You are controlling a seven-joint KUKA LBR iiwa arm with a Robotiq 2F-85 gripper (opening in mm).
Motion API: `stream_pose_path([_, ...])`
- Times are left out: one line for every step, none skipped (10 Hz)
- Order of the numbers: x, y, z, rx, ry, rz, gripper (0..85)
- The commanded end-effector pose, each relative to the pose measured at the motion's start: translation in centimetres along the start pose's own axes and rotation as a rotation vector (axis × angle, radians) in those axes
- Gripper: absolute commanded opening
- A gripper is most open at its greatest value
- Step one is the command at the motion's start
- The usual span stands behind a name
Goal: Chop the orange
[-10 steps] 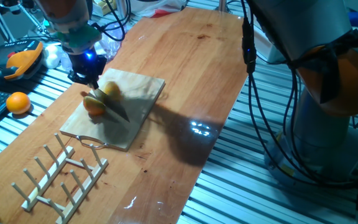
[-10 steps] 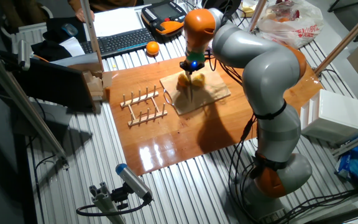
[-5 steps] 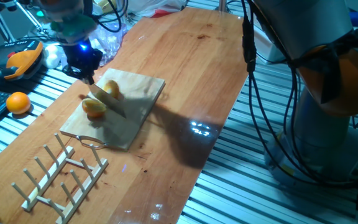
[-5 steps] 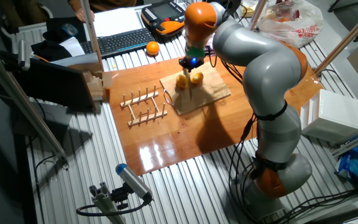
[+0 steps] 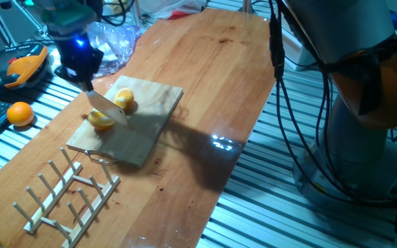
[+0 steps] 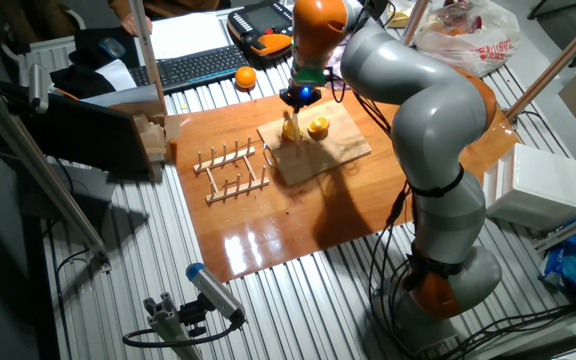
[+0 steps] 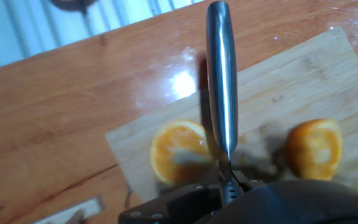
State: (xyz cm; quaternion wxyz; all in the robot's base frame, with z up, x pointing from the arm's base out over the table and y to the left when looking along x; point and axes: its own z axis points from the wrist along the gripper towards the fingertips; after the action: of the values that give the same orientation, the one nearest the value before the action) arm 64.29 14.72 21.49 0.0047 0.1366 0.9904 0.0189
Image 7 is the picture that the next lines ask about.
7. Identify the cut orange half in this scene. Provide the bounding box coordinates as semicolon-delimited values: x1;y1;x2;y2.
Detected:
284;118;344;182

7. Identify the round orange fruit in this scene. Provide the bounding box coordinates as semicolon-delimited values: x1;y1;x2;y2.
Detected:
149;119;215;187

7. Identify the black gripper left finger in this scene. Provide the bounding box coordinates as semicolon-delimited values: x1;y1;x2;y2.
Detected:
117;181;244;224

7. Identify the wooden peg dish rack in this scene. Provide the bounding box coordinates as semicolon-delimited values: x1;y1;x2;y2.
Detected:
31;195;106;224

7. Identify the steel kitchen knife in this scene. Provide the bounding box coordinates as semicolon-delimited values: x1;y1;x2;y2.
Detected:
205;0;240;184

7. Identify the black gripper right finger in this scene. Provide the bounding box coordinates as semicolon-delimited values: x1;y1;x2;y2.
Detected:
232;170;266;192

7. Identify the wooden cutting board metal handle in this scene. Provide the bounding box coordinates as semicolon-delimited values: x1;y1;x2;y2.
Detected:
105;26;358;203

